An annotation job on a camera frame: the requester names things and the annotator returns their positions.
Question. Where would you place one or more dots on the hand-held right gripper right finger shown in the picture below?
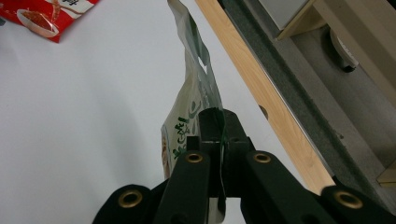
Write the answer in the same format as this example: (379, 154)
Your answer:
(235, 137)

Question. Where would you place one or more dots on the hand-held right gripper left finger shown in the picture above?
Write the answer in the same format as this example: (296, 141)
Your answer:
(207, 130)

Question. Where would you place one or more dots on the beige green seasoning packet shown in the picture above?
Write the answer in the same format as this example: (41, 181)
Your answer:
(199, 90)

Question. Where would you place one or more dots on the red seasoning packet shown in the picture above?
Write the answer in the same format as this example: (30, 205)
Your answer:
(46, 15)

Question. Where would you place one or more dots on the white table cover sheet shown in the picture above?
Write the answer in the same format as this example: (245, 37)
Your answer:
(93, 118)

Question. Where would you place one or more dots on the white cabinet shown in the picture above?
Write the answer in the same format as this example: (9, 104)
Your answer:
(283, 11)

